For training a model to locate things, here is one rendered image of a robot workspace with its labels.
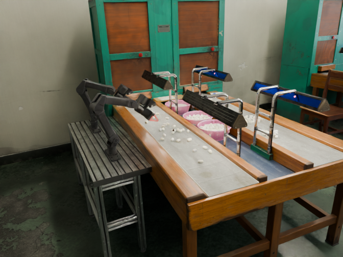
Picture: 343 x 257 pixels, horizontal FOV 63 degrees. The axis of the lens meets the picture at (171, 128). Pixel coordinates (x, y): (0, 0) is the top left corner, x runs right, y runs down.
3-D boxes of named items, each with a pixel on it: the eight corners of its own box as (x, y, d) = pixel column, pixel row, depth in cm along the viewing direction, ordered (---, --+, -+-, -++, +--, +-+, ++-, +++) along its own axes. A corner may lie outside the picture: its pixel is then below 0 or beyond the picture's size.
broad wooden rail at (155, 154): (187, 230, 139) (186, 198, 132) (114, 121, 296) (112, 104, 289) (208, 223, 143) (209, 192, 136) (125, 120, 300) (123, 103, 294)
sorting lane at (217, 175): (209, 200, 138) (209, 196, 137) (123, 107, 295) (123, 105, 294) (259, 185, 148) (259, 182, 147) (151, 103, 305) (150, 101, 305)
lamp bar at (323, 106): (319, 112, 156) (321, 100, 154) (250, 90, 210) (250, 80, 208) (330, 110, 159) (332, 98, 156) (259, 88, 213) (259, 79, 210)
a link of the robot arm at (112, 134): (117, 138, 203) (96, 100, 186) (121, 141, 197) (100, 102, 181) (109, 143, 200) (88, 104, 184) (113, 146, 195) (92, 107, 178)
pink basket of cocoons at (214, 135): (207, 145, 209) (207, 133, 205) (191, 133, 232) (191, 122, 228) (237, 138, 218) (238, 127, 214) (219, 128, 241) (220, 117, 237)
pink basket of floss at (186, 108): (185, 117, 271) (185, 107, 267) (160, 114, 282) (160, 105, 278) (195, 109, 293) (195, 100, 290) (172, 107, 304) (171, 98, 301)
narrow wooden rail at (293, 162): (304, 181, 161) (307, 164, 157) (178, 104, 319) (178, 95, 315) (311, 179, 163) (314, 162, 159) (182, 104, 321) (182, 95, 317)
